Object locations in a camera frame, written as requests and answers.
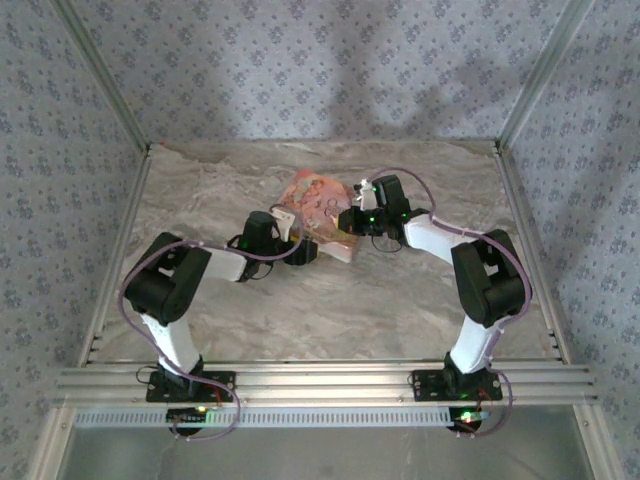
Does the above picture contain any orange pink snack bag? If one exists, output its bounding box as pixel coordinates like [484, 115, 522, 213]
[272, 169, 359, 264]

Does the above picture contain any left controller board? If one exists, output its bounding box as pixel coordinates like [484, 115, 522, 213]
[166, 407, 214, 435]

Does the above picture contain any controller board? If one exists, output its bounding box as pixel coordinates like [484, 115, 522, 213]
[166, 407, 214, 435]
[448, 407, 491, 436]

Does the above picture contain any right controller board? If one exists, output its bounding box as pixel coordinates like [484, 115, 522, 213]
[448, 407, 491, 436]

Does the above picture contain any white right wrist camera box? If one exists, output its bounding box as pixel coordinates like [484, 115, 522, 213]
[353, 178, 377, 211]

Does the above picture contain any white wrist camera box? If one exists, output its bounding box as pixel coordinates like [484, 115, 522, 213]
[353, 178, 377, 211]
[271, 206, 300, 242]

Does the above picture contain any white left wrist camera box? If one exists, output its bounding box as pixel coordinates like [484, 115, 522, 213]
[271, 206, 300, 242]

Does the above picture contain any aluminium left side rail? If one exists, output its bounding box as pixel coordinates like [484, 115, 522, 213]
[74, 147, 154, 369]

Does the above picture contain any aluminium rail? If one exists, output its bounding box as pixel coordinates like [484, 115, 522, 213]
[74, 147, 154, 369]
[493, 142, 574, 365]

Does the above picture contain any aluminium right side rail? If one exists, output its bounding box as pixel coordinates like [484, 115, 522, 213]
[493, 142, 574, 365]

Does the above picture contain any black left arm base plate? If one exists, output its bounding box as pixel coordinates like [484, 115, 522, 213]
[146, 369, 237, 403]

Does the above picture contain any aluminium front rail beam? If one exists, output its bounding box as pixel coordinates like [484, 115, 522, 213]
[54, 364, 599, 406]

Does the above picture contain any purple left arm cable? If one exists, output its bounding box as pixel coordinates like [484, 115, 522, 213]
[117, 202, 301, 442]

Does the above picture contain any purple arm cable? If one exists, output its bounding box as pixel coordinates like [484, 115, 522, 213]
[367, 167, 534, 441]
[117, 202, 301, 442]

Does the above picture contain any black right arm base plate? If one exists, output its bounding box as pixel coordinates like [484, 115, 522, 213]
[410, 368, 503, 401]

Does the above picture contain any slotted grey cable duct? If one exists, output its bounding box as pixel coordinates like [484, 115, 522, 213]
[74, 405, 454, 429]

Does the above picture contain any aluminium right corner post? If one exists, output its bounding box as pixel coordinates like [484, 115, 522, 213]
[494, 0, 596, 151]

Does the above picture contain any aluminium corner post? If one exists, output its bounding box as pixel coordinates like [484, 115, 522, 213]
[494, 0, 596, 151]
[52, 0, 154, 154]

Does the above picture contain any aluminium left corner post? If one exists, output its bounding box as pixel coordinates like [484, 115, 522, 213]
[52, 0, 154, 154]

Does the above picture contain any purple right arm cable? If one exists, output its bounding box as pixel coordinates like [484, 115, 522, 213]
[367, 167, 534, 441]

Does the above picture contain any aluminium left lower post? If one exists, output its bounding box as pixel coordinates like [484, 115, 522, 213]
[29, 404, 76, 480]

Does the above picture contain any aluminium right lower post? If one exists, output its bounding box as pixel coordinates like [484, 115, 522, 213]
[574, 403, 626, 480]

